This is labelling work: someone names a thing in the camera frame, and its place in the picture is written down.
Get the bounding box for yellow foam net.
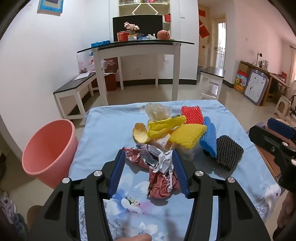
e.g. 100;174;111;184
167;123;207;149

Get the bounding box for black foam net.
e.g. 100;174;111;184
203;135;244;172

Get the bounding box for light blue floral cloth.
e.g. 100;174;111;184
68;100;281;241

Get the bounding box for colourful cardboard box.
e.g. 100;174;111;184
233;71;249;94

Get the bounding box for person's left hand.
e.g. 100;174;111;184
120;233;152;241

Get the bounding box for pink flower bouquet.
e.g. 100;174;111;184
124;22;140;35

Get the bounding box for long black-top white bench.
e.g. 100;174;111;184
53;71;100;121

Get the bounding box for white wall shelf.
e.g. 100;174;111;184
118;0;173;37

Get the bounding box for patterned knitted cloth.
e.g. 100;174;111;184
0;190;28;241

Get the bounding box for white paper sheets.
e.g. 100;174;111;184
73;72;93;81

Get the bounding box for red foam net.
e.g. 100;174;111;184
181;105;204;125

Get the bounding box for pink plastic bucket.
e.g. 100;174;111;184
22;119;79;189

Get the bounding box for blue framed wall picture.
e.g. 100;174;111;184
37;0;63;15

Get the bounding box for yellow plastic bag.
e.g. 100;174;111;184
147;115;187;138

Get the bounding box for white plastic stool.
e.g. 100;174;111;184
274;95;292;117

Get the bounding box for wooden desk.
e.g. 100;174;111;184
239;61;289;106

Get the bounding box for clear bag of goods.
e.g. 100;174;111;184
77;51;95;73

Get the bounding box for small black-top white bench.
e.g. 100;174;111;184
199;66;225;100

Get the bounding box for blue foam net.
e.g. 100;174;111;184
199;116;218;158

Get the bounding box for person's right hand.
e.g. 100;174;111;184
277;192;296;229

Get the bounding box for white door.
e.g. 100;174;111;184
209;14;226;70

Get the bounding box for blue shopping bag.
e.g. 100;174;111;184
91;40;110;48

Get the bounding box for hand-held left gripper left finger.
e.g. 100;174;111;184
26;149;126;241

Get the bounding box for red silver wrapper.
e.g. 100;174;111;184
122;143;181;198

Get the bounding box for children's drawing board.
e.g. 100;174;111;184
243;67;270;106

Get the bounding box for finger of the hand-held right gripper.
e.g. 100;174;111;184
267;118;296;139
248;125;296;167

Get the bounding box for dark red paper bag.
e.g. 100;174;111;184
103;57;119;73

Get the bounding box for black monitor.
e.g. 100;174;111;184
112;14;163;42

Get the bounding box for white glass-top table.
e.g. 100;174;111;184
77;39;195;106

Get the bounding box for crumpled clear plastic bag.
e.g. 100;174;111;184
144;103;171;122

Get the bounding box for large orange peel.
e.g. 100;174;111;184
132;122;152;144

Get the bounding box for diamond red paper decoration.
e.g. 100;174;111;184
199;25;210;39

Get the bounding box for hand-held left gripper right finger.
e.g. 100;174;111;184
172;149;271;241

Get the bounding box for red floor box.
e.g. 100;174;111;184
104;73;117;91

